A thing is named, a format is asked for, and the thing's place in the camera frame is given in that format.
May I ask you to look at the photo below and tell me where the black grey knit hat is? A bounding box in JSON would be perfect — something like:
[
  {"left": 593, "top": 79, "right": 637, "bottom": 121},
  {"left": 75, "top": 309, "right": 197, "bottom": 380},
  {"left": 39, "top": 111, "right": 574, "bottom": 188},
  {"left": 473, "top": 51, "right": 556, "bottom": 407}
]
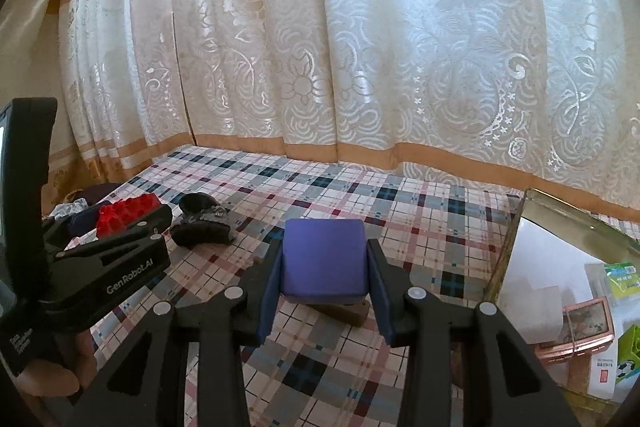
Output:
[{"left": 170, "top": 193, "right": 236, "bottom": 249}]

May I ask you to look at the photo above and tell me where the plaid bedsheet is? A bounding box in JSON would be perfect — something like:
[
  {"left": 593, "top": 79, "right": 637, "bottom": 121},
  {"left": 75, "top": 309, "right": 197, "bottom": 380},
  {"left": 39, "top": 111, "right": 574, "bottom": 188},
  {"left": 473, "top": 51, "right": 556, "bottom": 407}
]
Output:
[{"left": 50, "top": 144, "right": 526, "bottom": 427}]

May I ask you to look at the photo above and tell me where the brown wooden box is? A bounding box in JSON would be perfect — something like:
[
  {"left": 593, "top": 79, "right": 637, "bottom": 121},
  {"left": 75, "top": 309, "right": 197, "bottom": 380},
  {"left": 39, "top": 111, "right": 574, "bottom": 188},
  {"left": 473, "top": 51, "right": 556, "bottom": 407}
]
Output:
[{"left": 252, "top": 257, "right": 373, "bottom": 328}]

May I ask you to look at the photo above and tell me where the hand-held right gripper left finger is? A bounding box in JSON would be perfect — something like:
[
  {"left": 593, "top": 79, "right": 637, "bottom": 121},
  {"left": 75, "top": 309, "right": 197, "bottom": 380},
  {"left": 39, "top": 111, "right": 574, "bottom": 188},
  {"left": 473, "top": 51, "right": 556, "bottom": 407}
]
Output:
[{"left": 75, "top": 239, "right": 286, "bottom": 427}]

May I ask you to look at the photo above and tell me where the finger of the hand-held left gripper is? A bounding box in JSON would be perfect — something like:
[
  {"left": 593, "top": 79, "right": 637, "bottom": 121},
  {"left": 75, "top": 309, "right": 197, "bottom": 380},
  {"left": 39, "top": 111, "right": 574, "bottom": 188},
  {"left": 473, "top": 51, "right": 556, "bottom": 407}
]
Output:
[
  {"left": 69, "top": 206, "right": 102, "bottom": 239},
  {"left": 64, "top": 206, "right": 174, "bottom": 259}
]

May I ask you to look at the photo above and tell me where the grey patterned cloth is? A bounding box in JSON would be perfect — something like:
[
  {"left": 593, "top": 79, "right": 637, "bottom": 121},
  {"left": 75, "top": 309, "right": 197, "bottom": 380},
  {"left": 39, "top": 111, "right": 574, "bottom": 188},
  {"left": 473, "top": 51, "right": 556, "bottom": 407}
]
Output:
[{"left": 50, "top": 202, "right": 90, "bottom": 222}]

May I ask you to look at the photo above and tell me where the green box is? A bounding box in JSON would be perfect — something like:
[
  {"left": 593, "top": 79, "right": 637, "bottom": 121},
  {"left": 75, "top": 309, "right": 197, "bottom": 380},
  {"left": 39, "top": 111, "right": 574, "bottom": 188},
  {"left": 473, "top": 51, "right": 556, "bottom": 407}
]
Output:
[{"left": 617, "top": 324, "right": 640, "bottom": 378}]

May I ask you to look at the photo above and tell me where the white packet red label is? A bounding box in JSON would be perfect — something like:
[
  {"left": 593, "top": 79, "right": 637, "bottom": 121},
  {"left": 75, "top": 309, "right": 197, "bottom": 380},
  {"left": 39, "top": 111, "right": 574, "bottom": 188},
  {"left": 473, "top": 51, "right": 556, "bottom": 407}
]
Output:
[{"left": 590, "top": 352, "right": 622, "bottom": 400}]

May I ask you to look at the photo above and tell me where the person's left hand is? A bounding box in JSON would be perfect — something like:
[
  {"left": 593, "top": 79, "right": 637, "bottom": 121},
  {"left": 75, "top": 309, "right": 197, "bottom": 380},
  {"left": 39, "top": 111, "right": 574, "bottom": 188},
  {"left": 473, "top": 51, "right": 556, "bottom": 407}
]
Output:
[{"left": 20, "top": 332, "right": 98, "bottom": 397}]

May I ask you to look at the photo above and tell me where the purple box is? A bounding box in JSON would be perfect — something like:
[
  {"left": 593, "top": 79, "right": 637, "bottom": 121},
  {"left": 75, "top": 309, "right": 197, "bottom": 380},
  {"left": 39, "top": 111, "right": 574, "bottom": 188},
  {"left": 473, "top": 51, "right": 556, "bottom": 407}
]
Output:
[{"left": 281, "top": 218, "right": 368, "bottom": 305}]

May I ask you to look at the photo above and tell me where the green white packet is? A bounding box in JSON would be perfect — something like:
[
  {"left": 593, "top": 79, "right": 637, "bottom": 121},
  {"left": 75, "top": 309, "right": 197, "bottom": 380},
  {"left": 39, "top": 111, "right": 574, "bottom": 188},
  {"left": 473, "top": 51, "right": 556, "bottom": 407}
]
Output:
[{"left": 602, "top": 263, "right": 640, "bottom": 308}]

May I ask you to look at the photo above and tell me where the pink framed box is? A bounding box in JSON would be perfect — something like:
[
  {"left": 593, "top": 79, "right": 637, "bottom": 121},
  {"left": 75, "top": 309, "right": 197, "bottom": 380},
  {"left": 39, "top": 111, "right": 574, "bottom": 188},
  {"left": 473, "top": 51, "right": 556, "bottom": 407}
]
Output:
[{"left": 537, "top": 298, "right": 615, "bottom": 365}]

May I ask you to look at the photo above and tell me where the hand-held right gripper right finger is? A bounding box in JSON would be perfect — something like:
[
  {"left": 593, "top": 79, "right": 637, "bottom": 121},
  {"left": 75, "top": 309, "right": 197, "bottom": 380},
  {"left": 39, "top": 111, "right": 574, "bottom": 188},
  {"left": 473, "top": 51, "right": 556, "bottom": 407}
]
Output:
[{"left": 365, "top": 238, "right": 581, "bottom": 427}]

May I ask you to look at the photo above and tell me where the white box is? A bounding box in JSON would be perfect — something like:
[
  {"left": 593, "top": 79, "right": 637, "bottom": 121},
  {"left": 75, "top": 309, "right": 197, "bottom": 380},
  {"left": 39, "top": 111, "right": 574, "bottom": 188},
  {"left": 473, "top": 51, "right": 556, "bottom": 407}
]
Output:
[{"left": 515, "top": 282, "right": 568, "bottom": 345}]

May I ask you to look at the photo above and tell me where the cream floral lace curtain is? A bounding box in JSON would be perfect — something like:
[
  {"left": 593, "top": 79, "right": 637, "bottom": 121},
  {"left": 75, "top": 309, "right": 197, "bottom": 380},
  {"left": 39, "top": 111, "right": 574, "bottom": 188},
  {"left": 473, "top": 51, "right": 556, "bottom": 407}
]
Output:
[{"left": 0, "top": 0, "right": 640, "bottom": 228}]

